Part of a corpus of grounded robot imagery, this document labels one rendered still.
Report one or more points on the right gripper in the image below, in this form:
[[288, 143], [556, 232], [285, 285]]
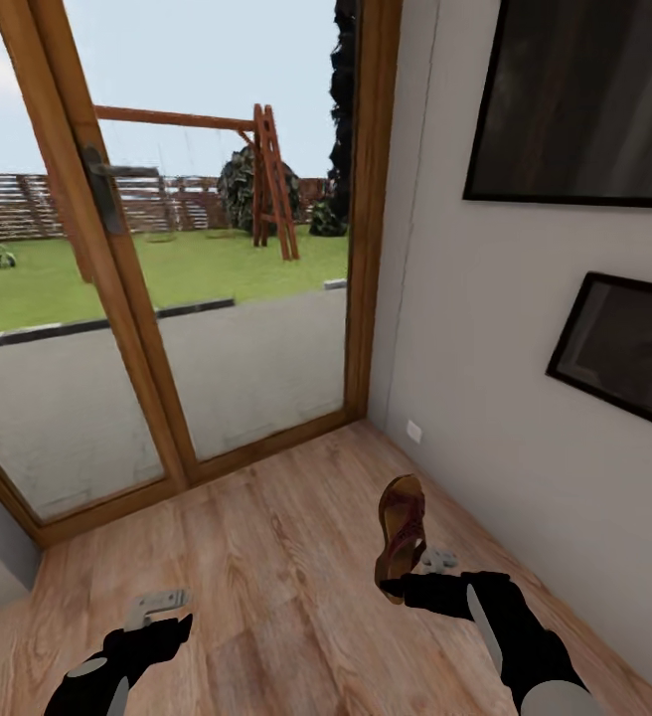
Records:
[[420, 591]]

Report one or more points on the sandal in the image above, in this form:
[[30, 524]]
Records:
[[401, 510]]

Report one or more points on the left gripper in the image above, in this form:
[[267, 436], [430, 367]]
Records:
[[156, 643]]

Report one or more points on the door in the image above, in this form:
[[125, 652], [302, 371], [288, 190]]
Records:
[[192, 195]]

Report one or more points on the picture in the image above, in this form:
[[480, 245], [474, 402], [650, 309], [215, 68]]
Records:
[[566, 118]]

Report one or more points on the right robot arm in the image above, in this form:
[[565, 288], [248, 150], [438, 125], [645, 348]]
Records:
[[531, 661]]

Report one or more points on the wall socket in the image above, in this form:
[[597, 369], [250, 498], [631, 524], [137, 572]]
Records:
[[414, 432]]

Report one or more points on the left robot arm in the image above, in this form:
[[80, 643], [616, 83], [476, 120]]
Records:
[[100, 685]]

